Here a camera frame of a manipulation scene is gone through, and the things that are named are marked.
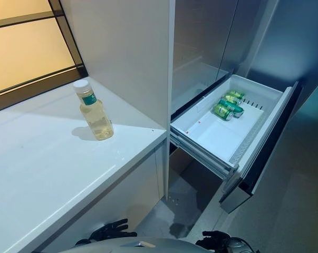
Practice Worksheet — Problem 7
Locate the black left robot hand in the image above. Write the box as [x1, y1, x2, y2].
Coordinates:
[75, 218, 138, 246]

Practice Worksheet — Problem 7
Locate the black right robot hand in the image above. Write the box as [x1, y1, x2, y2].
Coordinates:
[195, 230, 252, 253]

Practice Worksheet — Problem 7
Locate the white fridge drawer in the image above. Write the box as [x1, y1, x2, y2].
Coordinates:
[170, 74, 303, 214]

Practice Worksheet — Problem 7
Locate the stainless steel fridge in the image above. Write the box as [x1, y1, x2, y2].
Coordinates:
[170, 0, 318, 215]

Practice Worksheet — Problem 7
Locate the grey robot torso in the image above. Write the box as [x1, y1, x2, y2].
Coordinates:
[81, 237, 209, 253]

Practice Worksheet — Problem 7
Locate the white counter cabinet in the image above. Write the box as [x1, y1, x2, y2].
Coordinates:
[0, 76, 168, 253]

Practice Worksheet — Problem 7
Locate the clear bottle of yellow drink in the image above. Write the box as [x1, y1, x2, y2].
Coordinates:
[73, 80, 114, 141]

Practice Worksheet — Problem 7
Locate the green drink can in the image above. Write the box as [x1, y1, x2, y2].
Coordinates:
[218, 99, 245, 118]
[213, 104, 235, 121]
[224, 94, 242, 106]
[229, 90, 246, 100]

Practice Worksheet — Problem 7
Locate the tall white cabinet panel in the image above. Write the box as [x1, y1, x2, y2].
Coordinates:
[59, 0, 176, 131]

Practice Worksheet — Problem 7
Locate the black framed frosted window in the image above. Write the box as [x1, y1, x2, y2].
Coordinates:
[0, 0, 88, 114]

